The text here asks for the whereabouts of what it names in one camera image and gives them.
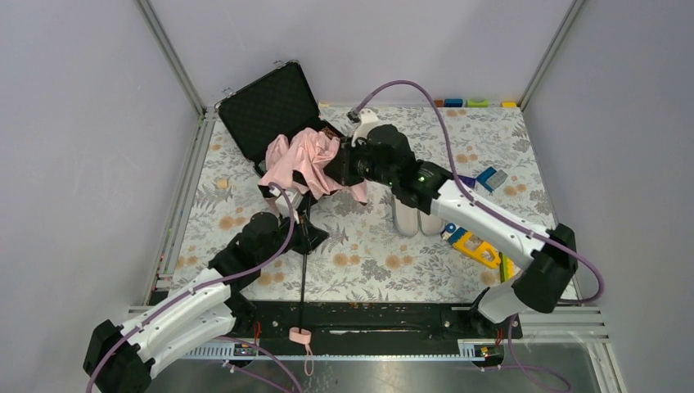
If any pink folding umbrella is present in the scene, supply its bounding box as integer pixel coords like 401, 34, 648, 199
256, 127, 370, 378

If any lilac umbrella zip case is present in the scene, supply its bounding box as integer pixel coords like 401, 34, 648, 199
392, 196, 446, 237

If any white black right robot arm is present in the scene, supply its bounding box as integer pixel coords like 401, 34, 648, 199
324, 124, 578, 323

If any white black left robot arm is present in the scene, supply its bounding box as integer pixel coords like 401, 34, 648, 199
83, 212, 329, 392

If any floral table cloth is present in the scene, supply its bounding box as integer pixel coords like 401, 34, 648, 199
171, 107, 555, 303

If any black poker chip case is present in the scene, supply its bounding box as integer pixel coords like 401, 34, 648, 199
215, 61, 344, 176

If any purple toy brick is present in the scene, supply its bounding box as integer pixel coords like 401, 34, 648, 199
459, 176, 476, 189

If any blue toy brick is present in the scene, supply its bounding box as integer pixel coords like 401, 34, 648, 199
475, 167, 497, 192

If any yellow toy brick vehicle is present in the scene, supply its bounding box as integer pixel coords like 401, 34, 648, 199
440, 223, 516, 282

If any grey toy brick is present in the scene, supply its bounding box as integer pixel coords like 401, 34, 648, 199
486, 170, 508, 192

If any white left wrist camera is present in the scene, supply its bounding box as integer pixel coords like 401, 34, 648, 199
268, 185, 304, 220

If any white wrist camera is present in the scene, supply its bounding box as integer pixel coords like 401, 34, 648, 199
347, 109, 380, 147
268, 185, 304, 220

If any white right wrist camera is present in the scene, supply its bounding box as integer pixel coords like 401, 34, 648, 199
347, 109, 380, 147

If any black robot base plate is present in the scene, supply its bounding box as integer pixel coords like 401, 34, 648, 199
221, 301, 522, 359

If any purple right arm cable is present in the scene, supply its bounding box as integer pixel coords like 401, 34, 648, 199
351, 79, 606, 305

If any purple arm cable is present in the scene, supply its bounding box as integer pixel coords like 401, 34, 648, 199
86, 182, 297, 393
351, 79, 606, 305

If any blue block at wall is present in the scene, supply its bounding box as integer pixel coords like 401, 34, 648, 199
444, 98, 465, 107

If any green block at wall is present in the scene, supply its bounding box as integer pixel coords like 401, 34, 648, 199
466, 99, 489, 108

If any aluminium frame rail left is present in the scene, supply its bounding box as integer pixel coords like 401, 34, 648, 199
135, 1, 207, 305

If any aluminium frame rail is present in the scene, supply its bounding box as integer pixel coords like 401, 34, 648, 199
135, 1, 207, 305
517, 0, 588, 112

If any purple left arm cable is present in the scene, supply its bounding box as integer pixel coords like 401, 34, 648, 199
86, 182, 297, 393

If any aluminium frame rail right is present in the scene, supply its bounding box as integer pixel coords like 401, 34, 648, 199
517, 0, 588, 112

